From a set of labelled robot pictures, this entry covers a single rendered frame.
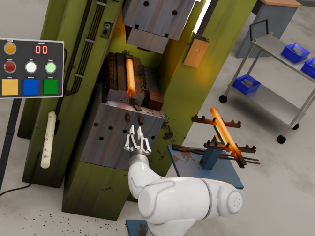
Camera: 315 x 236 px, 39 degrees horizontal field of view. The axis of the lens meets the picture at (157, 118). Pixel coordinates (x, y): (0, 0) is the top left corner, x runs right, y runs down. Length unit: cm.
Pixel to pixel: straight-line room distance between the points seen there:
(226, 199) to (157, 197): 22
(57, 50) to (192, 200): 121
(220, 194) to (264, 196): 261
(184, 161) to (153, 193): 125
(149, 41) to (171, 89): 44
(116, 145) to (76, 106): 34
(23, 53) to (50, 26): 75
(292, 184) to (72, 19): 272
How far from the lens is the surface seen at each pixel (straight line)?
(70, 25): 242
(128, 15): 223
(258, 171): 421
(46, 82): 225
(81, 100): 266
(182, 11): 225
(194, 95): 269
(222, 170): 262
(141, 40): 230
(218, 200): 138
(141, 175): 188
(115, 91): 245
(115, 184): 284
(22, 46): 220
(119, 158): 268
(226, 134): 241
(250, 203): 381
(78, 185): 284
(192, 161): 256
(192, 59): 253
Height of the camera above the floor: 227
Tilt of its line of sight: 33 degrees down
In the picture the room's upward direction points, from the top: 25 degrees clockwise
